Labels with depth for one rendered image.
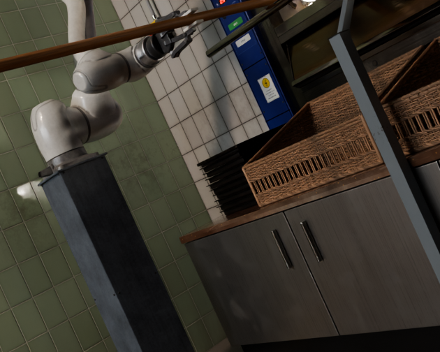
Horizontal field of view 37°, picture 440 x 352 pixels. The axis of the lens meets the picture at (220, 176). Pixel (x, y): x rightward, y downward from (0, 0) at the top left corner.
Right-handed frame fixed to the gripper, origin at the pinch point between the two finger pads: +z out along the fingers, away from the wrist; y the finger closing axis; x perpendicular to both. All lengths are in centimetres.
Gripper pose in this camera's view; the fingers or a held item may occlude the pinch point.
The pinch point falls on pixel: (191, 19)
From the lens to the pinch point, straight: 200.9
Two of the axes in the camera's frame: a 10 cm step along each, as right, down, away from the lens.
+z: 5.9, -2.6, -7.7
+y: 4.1, 9.1, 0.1
